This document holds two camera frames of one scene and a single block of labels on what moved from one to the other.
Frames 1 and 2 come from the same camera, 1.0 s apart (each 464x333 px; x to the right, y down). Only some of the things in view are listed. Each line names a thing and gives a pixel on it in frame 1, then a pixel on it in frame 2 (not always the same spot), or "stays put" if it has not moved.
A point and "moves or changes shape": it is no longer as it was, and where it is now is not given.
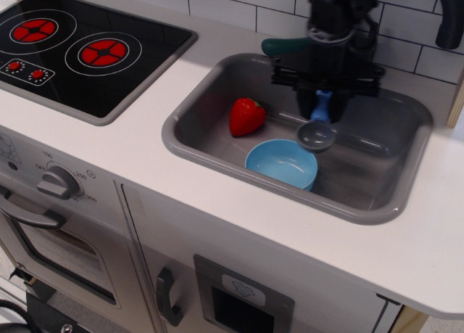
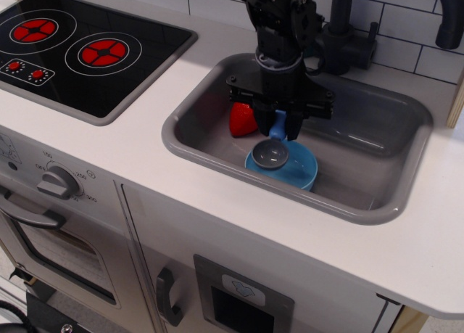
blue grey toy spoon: x=320 y=112 moves or changes shape
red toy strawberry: x=246 y=116 stays put
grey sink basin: x=367 y=176 stays put
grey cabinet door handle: x=172 y=315 stays put
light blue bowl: x=284 y=159 stays put
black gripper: x=331 y=64 to x=283 y=86
